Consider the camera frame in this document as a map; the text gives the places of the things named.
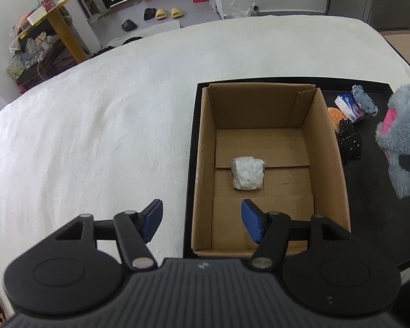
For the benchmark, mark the brown cardboard box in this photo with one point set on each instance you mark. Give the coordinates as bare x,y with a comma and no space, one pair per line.
259,109

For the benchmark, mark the yellow round table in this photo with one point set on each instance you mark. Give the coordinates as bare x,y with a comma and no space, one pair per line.
63,30

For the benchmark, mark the beige carpet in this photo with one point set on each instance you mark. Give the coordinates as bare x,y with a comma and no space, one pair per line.
408,51

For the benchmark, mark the black tray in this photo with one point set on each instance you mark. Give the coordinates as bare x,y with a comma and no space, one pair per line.
372,194

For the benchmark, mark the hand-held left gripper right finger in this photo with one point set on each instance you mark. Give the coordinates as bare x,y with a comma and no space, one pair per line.
251,218

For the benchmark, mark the clear plastic bag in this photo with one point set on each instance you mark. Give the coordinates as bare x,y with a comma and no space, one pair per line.
241,8

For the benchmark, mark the blue white tissue packet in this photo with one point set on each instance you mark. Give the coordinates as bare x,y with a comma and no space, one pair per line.
348,104

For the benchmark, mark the black plush toy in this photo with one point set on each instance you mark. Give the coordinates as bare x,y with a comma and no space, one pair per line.
350,141

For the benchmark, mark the white foam box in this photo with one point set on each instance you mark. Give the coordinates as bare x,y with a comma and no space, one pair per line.
37,15

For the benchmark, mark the white bed blanket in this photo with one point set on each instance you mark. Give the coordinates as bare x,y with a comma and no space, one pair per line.
106,126

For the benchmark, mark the grey fluffy plush toy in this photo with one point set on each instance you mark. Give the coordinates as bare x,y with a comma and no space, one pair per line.
403,119

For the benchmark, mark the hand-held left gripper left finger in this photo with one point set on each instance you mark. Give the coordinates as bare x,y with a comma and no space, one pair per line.
153,218

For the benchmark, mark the denim plush toy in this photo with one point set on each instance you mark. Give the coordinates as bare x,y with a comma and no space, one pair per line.
364,100

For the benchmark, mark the green patterned box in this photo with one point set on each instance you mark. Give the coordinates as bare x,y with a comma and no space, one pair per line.
15,67

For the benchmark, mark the white crumpled paper packet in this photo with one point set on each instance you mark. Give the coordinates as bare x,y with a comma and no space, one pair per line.
247,174

